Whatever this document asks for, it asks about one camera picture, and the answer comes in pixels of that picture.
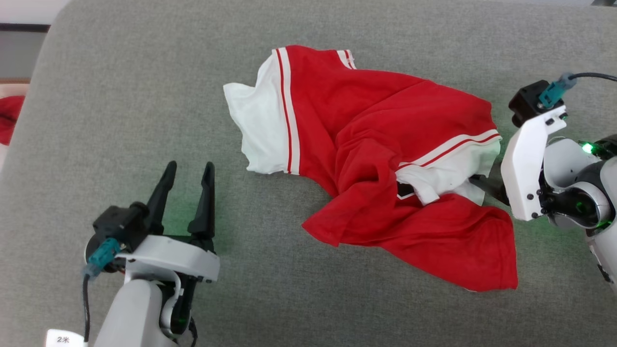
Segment white cable label tag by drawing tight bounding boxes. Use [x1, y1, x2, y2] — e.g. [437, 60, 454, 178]
[46, 329, 87, 347]

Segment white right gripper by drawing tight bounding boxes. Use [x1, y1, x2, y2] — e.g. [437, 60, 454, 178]
[469, 104, 568, 221]

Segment black cable with teal plug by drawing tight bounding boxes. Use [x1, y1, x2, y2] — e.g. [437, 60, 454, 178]
[82, 238, 121, 344]
[539, 72, 617, 109]

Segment dark skirting strip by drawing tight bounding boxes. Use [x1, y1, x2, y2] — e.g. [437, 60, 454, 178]
[0, 23, 51, 33]

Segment red garment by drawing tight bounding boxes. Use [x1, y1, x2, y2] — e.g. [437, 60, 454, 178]
[0, 95, 26, 146]

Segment red and white shirt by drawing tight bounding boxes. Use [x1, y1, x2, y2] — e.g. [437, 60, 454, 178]
[223, 45, 519, 293]

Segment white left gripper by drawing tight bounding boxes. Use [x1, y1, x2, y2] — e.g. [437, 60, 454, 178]
[116, 161, 221, 338]

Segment grey fabric sofa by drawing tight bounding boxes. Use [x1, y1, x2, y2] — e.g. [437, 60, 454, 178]
[0, 0, 617, 347]

